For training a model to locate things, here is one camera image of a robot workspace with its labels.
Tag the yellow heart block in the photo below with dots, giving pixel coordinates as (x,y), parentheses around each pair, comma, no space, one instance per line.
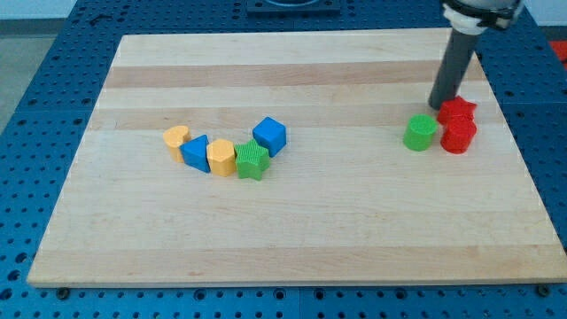
(174,138)

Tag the blue cube block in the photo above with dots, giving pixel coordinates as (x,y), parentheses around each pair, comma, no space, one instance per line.
(270,134)

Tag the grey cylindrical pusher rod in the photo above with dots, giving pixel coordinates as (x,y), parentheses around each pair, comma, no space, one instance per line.
(453,67)

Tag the green cylinder block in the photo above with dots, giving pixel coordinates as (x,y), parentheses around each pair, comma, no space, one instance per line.
(419,132)

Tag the blue triangle block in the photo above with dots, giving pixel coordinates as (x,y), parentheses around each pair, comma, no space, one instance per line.
(194,153)

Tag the red object at edge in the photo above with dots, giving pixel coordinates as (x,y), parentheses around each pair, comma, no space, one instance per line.
(560,49)

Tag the green star block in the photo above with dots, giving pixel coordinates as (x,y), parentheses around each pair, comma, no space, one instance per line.
(252,160)

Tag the light wooden board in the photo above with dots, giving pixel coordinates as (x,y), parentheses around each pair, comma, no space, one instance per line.
(343,203)

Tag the yellow hexagon block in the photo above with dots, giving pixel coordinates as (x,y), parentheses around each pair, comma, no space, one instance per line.
(221,157)

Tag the red hexagon block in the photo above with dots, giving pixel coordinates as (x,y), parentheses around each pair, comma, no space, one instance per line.
(458,134)

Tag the red star block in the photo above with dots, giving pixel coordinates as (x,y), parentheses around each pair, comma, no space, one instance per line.
(456,108)

